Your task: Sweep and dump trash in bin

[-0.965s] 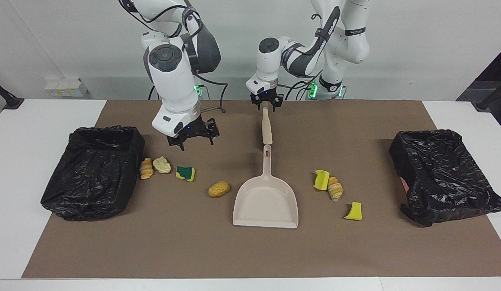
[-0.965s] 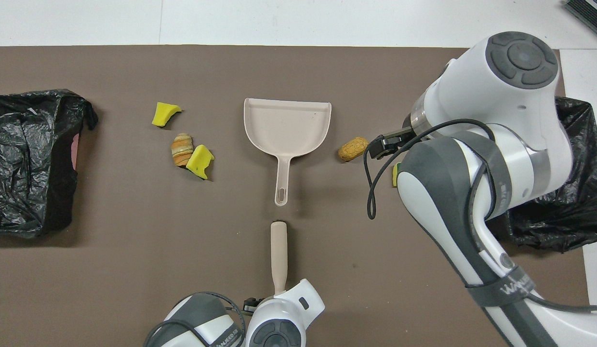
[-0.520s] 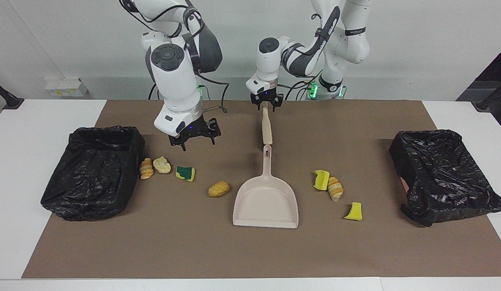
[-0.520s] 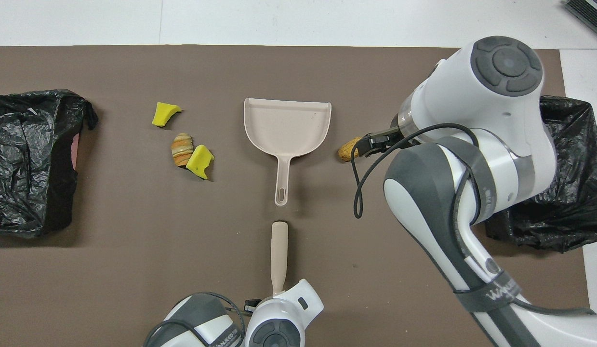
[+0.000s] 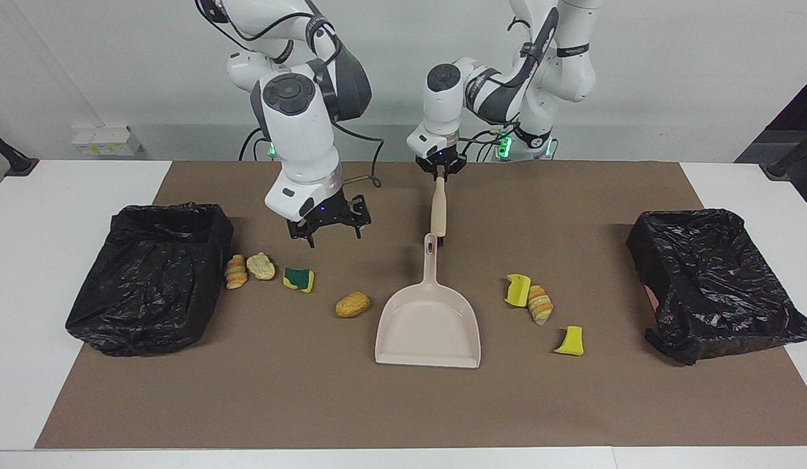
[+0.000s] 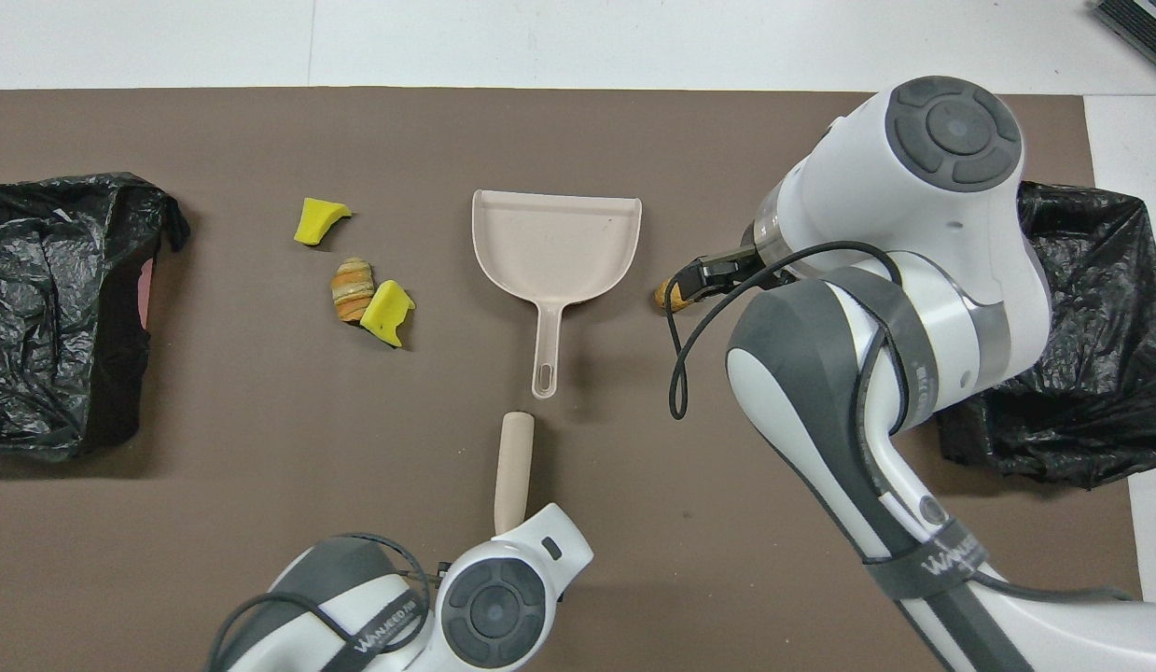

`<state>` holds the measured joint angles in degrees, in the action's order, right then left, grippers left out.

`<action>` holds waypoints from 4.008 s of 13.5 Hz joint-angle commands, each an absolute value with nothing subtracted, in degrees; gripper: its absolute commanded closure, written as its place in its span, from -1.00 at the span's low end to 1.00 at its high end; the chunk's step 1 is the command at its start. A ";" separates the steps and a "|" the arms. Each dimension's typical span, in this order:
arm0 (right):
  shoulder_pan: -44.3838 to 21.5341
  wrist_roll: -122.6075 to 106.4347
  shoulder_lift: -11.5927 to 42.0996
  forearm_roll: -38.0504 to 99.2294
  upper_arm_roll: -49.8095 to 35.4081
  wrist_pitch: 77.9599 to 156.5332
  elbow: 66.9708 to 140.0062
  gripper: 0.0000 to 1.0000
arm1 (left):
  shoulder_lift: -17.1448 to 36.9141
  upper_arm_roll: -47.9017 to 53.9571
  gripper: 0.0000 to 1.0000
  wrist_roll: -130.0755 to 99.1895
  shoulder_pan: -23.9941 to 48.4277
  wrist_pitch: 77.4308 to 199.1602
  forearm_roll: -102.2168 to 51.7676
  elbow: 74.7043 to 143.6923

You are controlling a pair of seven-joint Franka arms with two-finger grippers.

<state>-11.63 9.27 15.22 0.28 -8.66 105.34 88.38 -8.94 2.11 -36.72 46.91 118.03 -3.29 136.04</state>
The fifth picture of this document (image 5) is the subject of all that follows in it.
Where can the pale toy bread piece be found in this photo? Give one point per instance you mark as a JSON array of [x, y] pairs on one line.
[[260, 266]]

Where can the yellow sponge piece green specks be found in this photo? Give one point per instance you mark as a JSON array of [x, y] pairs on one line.
[[519, 291]]

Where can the bin with black bag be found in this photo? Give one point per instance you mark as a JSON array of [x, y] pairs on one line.
[[716, 286], [149, 286]]

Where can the brown toy bread roll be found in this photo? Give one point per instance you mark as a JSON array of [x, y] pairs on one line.
[[353, 304]]

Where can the striped toy croissant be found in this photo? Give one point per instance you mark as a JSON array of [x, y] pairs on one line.
[[540, 305], [236, 271]]

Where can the green and yellow sponge piece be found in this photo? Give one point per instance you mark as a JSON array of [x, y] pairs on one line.
[[299, 280]]

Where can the beige plastic dustpan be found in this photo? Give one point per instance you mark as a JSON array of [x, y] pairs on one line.
[[429, 326]]

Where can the beige hand brush black bristles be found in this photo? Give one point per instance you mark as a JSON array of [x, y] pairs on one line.
[[439, 208]]

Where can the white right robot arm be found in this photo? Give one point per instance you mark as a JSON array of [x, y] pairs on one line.
[[299, 137]]

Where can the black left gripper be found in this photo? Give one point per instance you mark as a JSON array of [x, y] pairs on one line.
[[455, 163]]

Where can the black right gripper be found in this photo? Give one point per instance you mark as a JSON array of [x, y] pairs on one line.
[[338, 212]]

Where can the brown table mat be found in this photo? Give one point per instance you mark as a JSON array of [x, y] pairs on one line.
[[312, 391]]

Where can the white wall socket box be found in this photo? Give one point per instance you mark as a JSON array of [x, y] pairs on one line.
[[107, 140]]

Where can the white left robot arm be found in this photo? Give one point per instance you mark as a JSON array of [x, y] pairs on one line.
[[442, 111]]

